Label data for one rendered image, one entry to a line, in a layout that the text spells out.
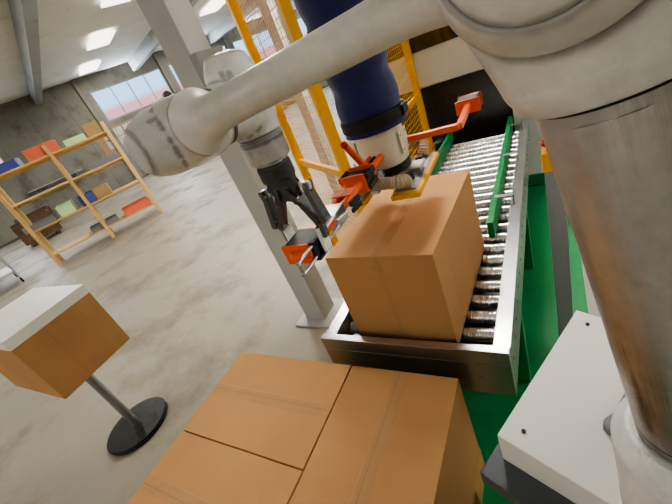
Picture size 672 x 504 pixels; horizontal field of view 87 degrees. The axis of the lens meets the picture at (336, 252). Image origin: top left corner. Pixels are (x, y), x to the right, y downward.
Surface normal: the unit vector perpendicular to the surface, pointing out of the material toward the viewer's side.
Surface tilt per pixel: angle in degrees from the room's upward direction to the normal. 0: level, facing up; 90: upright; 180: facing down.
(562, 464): 4
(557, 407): 4
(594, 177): 94
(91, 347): 90
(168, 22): 90
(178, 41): 90
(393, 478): 0
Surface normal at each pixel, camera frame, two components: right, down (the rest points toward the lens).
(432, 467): -0.36, -0.81
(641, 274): -0.58, 0.60
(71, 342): 0.86, -0.08
